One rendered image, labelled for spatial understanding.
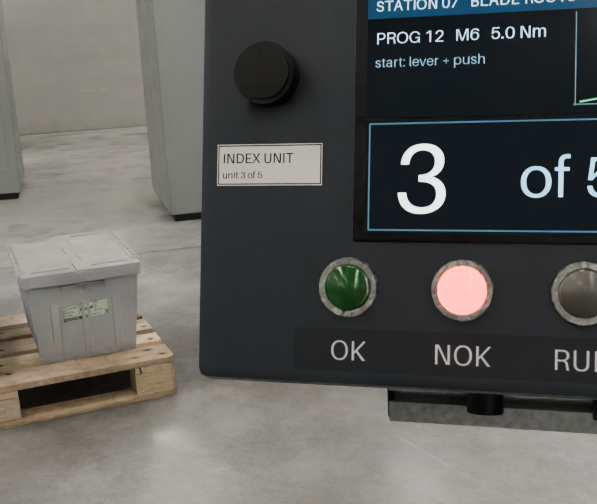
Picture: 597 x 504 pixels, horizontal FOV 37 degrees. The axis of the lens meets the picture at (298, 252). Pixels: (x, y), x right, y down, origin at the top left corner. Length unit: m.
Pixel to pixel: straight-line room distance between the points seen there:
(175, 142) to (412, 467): 3.74
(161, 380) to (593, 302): 2.83
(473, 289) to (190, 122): 5.58
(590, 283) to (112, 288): 2.82
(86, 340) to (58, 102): 9.47
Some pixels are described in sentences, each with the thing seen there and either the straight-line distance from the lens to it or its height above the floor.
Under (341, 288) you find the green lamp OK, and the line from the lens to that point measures 0.39.
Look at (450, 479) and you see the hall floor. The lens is 2.57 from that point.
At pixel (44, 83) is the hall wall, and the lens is 12.51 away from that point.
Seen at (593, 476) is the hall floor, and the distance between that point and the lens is 2.63.
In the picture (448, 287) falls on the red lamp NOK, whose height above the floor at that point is 1.12.
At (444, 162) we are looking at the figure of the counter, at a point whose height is 1.17.
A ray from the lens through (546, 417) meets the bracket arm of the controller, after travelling 0.47.
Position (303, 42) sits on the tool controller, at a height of 1.22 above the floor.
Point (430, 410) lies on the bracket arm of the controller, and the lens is 0.47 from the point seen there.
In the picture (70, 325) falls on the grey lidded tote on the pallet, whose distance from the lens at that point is 3.17.
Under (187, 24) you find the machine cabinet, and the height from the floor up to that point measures 1.28.
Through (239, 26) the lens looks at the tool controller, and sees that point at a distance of 0.43.
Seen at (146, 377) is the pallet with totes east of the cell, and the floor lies 0.08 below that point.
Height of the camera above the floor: 1.23
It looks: 14 degrees down
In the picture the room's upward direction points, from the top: 3 degrees counter-clockwise
